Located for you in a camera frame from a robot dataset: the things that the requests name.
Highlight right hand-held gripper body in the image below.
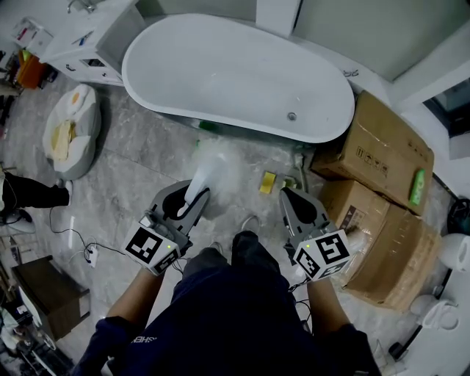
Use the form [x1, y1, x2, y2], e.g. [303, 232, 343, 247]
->
[283, 219, 352, 283]

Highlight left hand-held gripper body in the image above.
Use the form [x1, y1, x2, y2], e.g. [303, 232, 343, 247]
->
[123, 209, 194, 275]

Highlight white cloth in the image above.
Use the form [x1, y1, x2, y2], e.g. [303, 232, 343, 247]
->
[183, 141, 244, 220]

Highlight white and green bathtub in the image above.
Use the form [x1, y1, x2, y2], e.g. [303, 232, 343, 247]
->
[121, 13, 356, 145]

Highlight person's right forearm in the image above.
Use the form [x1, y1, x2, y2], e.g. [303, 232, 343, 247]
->
[306, 278, 353, 336]

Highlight person's left forearm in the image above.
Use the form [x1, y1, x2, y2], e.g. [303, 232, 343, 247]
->
[106, 266, 166, 328]

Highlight yellow sponge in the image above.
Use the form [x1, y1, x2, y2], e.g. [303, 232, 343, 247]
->
[259, 170, 278, 195]

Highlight person's right shoe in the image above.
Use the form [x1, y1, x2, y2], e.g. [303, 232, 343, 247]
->
[240, 215, 261, 234]

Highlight white power strip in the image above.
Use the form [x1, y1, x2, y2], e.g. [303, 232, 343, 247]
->
[86, 245, 101, 269]

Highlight person's dark trousers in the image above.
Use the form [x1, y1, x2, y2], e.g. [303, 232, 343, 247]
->
[182, 230, 291, 292]

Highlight plastic-wrapped cardboard box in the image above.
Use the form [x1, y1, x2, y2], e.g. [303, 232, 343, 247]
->
[317, 178, 444, 313]

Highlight plain cardboard box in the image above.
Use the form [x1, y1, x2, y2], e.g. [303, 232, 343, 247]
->
[310, 90, 435, 217]

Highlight white bean bag chair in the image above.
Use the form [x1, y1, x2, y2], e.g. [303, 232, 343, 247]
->
[42, 83, 102, 181]

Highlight dark wooden cabinet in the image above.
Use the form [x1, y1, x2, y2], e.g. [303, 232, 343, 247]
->
[10, 256, 91, 341]

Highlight flat green bottle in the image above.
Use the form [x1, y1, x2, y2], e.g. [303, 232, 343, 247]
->
[408, 167, 427, 206]

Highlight pale yellow cloth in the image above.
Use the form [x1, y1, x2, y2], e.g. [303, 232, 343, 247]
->
[50, 119, 77, 161]

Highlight person's dark blue shirt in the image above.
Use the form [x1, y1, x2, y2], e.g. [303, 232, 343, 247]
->
[71, 271, 381, 376]

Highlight fried egg cushion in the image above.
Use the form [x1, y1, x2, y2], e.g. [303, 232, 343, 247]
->
[65, 86, 93, 117]

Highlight white toilet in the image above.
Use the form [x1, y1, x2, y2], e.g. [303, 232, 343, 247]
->
[411, 293, 460, 336]

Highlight white round container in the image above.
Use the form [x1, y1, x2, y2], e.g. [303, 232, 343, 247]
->
[440, 233, 470, 273]

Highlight black and red tool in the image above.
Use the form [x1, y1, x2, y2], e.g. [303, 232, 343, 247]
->
[447, 198, 470, 236]

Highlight white vanity cabinet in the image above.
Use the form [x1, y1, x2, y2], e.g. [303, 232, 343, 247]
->
[38, 0, 148, 87]

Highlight dark glass window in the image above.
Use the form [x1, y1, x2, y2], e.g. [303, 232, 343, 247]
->
[422, 79, 470, 139]

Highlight orange storage box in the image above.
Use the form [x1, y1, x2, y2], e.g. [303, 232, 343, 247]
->
[16, 51, 48, 89]

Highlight white water dispenser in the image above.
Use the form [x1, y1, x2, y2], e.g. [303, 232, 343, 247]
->
[10, 16, 55, 62]

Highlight metal basin faucet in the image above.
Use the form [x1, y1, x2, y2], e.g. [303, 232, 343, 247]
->
[67, 0, 97, 15]

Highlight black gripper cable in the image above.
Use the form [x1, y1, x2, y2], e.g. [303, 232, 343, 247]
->
[288, 281, 314, 331]

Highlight black power cable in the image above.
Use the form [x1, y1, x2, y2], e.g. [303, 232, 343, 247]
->
[49, 205, 128, 264]

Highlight small blue handled tool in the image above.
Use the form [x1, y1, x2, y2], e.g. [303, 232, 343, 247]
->
[71, 31, 95, 47]

